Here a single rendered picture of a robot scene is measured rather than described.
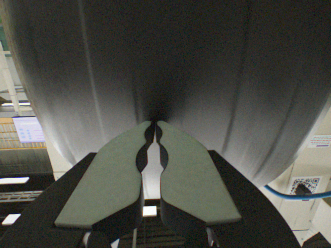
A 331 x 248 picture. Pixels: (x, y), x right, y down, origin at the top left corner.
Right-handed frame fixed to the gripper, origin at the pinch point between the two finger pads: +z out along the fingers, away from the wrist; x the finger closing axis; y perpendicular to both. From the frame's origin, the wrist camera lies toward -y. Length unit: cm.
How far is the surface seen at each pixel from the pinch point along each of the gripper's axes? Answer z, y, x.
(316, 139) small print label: 20.2, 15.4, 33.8
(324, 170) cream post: 19.3, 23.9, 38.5
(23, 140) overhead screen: 295, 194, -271
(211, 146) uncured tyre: 1.4, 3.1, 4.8
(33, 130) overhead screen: 298, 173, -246
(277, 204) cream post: 18.1, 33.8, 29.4
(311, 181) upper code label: 18.9, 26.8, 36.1
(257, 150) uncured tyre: 1.5, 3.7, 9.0
